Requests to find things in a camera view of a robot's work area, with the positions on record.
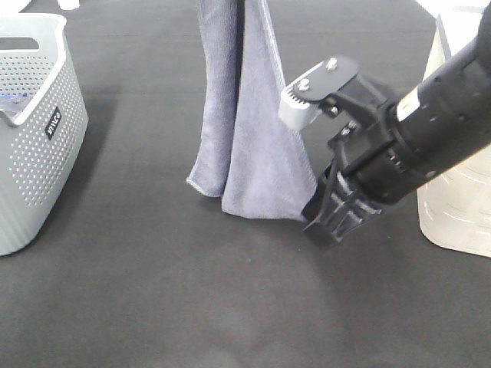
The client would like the white cup at table edge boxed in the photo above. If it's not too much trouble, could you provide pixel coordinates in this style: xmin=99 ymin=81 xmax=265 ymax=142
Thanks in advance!
xmin=58 ymin=0 xmax=81 ymax=11

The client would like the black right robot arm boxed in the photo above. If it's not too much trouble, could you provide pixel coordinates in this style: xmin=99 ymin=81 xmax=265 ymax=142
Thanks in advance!
xmin=302 ymin=8 xmax=490 ymax=241

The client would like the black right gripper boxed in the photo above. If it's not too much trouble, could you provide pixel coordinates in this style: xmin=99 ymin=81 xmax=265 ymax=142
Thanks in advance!
xmin=301 ymin=159 xmax=384 ymax=247

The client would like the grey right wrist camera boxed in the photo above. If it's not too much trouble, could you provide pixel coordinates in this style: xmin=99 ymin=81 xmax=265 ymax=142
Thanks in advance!
xmin=278 ymin=55 xmax=359 ymax=131

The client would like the grey perforated laundry basket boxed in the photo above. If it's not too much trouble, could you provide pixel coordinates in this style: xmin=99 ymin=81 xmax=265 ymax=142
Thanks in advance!
xmin=1 ymin=13 xmax=88 ymax=255

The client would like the grey-blue microfibre towel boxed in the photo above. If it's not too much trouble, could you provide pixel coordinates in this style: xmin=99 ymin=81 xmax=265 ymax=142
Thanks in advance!
xmin=186 ymin=1 xmax=317 ymax=221

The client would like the blue item in basket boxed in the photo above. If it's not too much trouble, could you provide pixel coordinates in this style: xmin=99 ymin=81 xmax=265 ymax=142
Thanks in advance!
xmin=1 ymin=93 xmax=31 ymax=115

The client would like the translucent white storage bin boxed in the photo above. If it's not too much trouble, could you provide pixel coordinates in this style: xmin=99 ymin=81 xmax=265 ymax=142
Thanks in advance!
xmin=417 ymin=5 xmax=490 ymax=258

